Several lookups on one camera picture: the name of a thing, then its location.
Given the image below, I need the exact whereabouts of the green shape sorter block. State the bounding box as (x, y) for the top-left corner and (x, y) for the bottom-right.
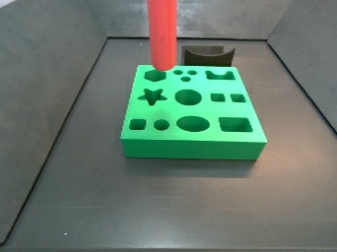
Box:
(120, 65), (267, 160)

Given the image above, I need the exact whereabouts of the black curved holder bracket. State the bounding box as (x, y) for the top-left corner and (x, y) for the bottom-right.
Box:
(181, 45), (235, 67)

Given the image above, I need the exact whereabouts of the red oval peg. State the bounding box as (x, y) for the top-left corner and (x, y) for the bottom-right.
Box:
(146, 0), (176, 71)

